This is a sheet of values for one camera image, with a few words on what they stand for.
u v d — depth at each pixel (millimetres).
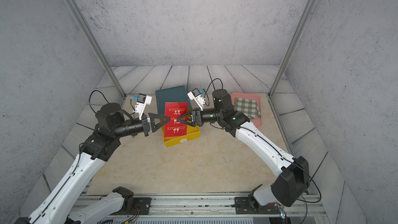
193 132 757
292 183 396
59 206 377
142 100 542
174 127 621
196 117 582
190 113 593
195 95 604
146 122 523
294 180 397
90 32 871
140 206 735
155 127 571
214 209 727
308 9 778
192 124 604
